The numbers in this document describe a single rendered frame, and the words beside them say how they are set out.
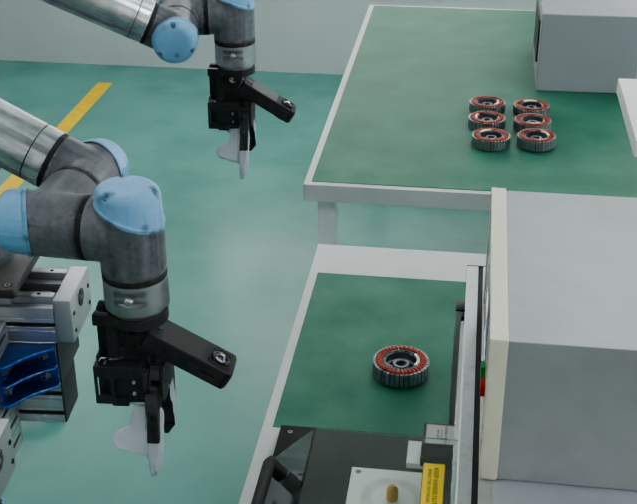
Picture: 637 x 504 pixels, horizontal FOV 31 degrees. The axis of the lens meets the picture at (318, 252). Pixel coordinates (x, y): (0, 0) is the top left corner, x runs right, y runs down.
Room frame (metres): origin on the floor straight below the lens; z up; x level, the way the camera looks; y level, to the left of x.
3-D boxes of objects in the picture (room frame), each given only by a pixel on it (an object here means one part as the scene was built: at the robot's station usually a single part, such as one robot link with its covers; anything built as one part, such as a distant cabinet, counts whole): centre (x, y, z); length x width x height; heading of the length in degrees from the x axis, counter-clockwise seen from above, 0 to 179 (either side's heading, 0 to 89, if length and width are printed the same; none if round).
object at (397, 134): (3.71, -0.63, 0.37); 1.85 x 1.10 x 0.75; 172
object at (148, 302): (1.15, 0.21, 1.37); 0.08 x 0.08 x 0.05
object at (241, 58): (2.05, 0.15, 1.37); 0.08 x 0.08 x 0.05
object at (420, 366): (1.93, -0.16, 0.77); 0.11 x 0.11 x 0.04
